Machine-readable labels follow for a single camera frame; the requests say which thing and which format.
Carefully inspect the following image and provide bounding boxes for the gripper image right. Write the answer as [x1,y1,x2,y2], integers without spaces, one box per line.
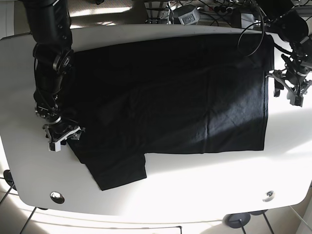
[268,69,312,98]

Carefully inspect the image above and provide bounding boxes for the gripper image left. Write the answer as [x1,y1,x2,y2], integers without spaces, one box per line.
[42,124,85,142]

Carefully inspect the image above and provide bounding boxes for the black T-shirt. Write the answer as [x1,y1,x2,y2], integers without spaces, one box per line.
[63,34,274,191]

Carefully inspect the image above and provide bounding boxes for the left silver table grommet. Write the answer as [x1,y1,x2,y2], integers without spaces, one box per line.
[50,191,65,204]

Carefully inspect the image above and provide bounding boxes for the silver table grommet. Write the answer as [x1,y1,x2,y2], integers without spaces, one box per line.
[50,191,65,204]
[262,190,275,202]

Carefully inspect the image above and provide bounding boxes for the right silver table grommet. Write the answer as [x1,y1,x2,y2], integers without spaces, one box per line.
[262,190,275,202]

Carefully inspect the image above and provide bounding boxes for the black power box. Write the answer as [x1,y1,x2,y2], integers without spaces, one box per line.
[173,5,200,25]

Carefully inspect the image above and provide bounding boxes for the round black stand base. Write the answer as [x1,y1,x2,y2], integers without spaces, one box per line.
[222,213,251,229]

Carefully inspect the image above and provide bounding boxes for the grey wrist camera image right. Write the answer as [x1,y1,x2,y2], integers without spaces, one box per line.
[290,96,304,107]

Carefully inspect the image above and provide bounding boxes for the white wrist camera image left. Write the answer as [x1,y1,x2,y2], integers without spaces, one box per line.
[48,142,61,152]

